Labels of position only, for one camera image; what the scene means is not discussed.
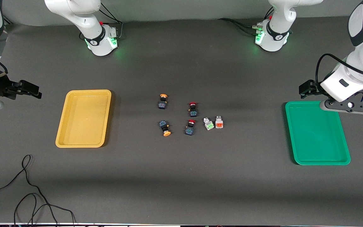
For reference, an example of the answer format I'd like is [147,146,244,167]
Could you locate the black right arm base cables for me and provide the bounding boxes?
[79,3,124,41]

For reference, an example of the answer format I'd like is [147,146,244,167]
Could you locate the yellow plastic tray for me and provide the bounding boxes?
[55,90,112,148]

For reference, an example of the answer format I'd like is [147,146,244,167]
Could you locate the black arm base cables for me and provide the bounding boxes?
[79,3,124,41]
[218,7,275,36]

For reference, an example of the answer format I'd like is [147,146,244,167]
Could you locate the black left arm base cables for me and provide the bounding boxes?
[218,7,275,36]

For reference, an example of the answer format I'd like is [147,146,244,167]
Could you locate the thin black loose cable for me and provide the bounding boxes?
[0,154,76,226]

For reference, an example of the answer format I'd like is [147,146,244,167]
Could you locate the red mushroom push button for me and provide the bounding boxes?
[188,102,199,117]
[185,119,196,136]

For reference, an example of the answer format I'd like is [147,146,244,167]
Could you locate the green plastic tray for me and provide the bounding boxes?
[285,101,351,166]

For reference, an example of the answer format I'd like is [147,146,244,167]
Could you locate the dark grey table mat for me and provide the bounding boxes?
[0,17,363,226]

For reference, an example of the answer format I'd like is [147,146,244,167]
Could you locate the yellow mushroom push button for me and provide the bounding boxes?
[159,120,172,137]
[158,94,169,110]

